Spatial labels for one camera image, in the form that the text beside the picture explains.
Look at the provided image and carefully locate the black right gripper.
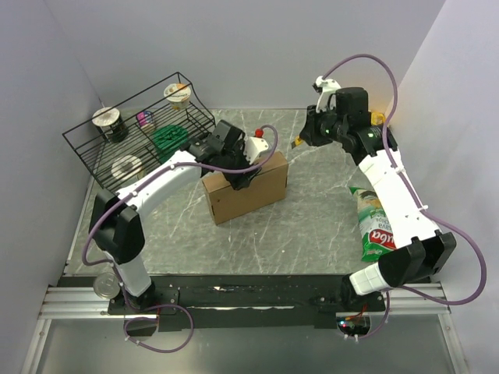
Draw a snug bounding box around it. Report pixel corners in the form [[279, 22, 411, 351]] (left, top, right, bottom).
[[299, 102, 348, 147]]

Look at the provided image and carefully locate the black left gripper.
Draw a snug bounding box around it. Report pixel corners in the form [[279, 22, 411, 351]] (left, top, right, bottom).
[[220, 139, 262, 191]]

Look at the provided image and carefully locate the brown cardboard express box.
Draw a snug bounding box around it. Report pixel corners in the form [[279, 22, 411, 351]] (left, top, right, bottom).
[[202, 151, 288, 225]]

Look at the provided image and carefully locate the yellow utility knife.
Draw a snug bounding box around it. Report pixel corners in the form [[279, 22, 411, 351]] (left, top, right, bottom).
[[291, 136, 303, 149]]

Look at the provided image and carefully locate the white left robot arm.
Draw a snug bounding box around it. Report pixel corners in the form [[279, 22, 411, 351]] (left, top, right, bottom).
[[89, 120, 273, 313]]

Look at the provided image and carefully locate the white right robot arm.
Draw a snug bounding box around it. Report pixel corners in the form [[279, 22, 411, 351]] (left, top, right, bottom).
[[299, 79, 456, 311]]

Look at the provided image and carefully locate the small purple pink box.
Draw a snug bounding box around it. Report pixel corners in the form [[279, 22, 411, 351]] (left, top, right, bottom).
[[136, 111, 156, 132]]

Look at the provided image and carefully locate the yellow chips bag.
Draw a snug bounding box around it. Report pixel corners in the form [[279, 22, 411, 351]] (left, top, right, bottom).
[[370, 111, 386, 126]]

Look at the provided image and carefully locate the green round plastic lid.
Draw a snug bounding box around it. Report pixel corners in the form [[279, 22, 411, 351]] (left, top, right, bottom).
[[153, 125, 189, 164]]

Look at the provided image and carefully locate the orange white yogurt cup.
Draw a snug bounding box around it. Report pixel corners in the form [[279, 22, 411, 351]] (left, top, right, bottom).
[[163, 83, 192, 111]]

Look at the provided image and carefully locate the white tape roll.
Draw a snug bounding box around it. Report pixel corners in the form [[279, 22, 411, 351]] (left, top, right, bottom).
[[111, 155, 143, 182]]

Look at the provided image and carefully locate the green cassava chips bag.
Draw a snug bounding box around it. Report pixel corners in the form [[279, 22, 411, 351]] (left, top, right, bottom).
[[349, 187, 396, 262]]

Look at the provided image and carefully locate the black yogurt cup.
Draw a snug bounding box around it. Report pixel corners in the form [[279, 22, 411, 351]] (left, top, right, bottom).
[[91, 107, 129, 143]]

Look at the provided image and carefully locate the silver tin can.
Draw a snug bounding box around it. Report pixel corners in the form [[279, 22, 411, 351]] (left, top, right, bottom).
[[93, 272, 120, 300]]

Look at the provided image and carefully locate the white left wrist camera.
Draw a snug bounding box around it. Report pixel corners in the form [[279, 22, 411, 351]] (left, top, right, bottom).
[[243, 128, 269, 164]]

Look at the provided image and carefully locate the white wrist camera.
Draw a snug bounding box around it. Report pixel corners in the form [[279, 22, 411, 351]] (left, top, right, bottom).
[[313, 76, 342, 113], [243, 128, 269, 164]]

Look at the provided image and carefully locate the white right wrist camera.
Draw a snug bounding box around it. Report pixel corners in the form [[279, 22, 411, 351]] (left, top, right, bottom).
[[313, 76, 342, 113]]

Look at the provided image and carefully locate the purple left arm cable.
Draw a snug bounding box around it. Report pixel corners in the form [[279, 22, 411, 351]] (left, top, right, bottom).
[[81, 124, 278, 354]]

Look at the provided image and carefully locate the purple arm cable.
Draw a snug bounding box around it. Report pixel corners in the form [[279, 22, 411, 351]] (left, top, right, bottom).
[[321, 53, 487, 342], [81, 124, 278, 354]]

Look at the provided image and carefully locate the black wire rack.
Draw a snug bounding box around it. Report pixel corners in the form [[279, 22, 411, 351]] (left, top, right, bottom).
[[62, 72, 215, 191]]

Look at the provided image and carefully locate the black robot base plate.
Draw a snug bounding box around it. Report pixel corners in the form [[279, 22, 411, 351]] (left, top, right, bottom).
[[58, 274, 387, 332]]

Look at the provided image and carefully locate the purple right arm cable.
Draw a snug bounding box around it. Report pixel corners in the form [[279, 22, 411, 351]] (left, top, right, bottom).
[[321, 53, 487, 342]]

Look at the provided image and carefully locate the aluminium frame rail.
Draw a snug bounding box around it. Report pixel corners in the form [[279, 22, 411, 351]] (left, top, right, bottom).
[[38, 287, 451, 319]]

